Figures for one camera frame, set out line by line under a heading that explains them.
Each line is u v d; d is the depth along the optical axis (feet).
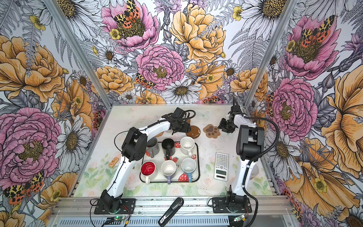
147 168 2.79
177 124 2.74
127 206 2.42
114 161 2.93
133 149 2.01
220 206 2.40
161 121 2.41
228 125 2.92
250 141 1.84
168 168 2.84
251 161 1.85
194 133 3.42
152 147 2.75
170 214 2.26
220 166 2.86
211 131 3.45
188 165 2.79
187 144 3.13
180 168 2.86
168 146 3.09
